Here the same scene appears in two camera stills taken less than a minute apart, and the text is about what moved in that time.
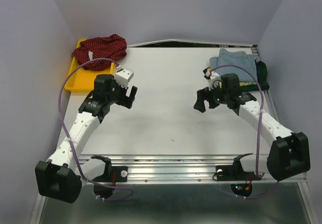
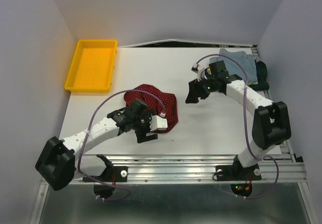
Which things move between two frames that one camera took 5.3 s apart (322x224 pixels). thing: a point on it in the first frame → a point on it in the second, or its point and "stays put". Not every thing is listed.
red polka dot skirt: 112,47 → 165,118
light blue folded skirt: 237,62 stays put
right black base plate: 241,180 stays put
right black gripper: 203,94 → 195,91
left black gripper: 125,101 → 141,136
